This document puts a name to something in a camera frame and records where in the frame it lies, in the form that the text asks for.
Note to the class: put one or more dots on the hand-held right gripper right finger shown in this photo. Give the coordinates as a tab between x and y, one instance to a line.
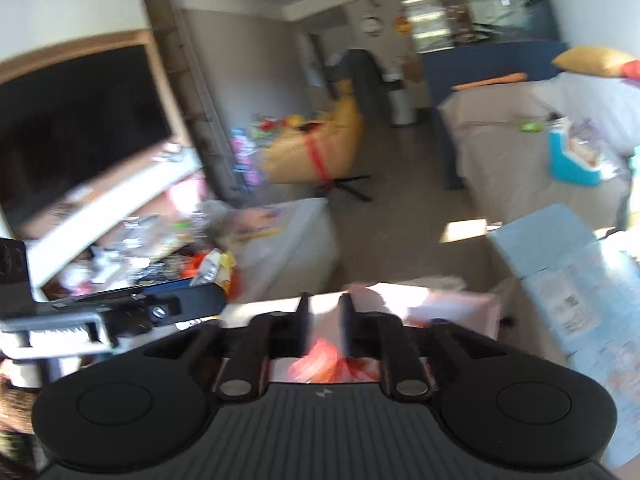
372	345

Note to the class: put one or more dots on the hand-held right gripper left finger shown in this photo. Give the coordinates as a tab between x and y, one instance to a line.
280	345

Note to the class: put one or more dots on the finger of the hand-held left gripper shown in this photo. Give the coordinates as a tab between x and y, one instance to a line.
195	302

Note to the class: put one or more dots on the red chip bag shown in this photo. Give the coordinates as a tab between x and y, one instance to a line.
325	360

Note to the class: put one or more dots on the pink cardboard box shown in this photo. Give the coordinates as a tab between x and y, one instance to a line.
450	310

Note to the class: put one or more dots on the white side table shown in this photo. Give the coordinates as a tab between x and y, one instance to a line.
295	240

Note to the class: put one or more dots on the white TV cabinet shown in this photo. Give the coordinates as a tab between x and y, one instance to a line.
115	220

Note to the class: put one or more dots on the black television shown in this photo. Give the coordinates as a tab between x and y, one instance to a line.
75	130

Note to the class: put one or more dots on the yellow armchair red ribbon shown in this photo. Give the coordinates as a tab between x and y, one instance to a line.
320	145

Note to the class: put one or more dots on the blue printed paper bag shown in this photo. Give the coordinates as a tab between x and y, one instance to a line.
590	310

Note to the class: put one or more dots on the sofa with beige cover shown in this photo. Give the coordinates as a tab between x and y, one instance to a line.
500	150

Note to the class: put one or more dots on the grey coat on rack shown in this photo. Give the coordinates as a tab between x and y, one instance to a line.
360	85

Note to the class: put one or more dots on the small green packet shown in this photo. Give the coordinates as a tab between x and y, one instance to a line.
530	125

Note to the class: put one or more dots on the teal box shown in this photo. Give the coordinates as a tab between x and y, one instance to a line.
572	155

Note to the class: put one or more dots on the orange carrot pillow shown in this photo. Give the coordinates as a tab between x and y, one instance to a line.
490	82

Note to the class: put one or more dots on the glass fish tank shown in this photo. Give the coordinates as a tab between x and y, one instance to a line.
480	15

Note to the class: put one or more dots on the yellow pillow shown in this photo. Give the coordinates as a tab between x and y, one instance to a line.
595	61

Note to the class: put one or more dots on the round wall clock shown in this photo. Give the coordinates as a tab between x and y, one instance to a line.
372	24

